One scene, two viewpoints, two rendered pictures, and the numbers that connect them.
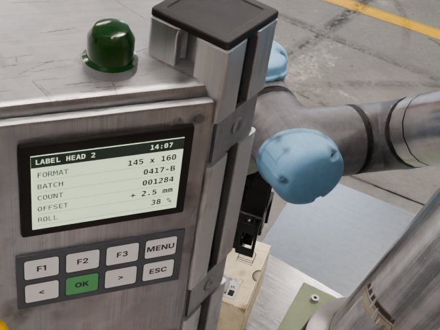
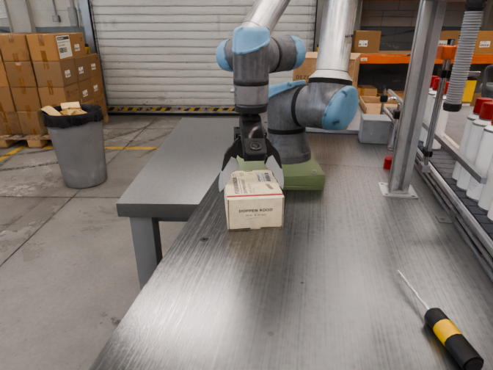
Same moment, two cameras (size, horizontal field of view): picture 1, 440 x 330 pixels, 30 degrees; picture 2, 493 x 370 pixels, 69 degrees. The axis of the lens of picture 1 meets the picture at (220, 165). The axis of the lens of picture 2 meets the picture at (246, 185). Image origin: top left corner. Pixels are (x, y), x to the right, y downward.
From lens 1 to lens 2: 1.32 m
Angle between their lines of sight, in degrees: 88
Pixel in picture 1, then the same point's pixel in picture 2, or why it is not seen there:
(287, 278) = (215, 193)
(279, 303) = not seen: hidden behind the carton
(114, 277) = not seen: outside the picture
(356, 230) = (162, 184)
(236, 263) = (246, 175)
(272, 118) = (285, 39)
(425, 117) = (268, 18)
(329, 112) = not seen: hidden behind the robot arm
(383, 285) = (350, 28)
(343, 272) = (197, 183)
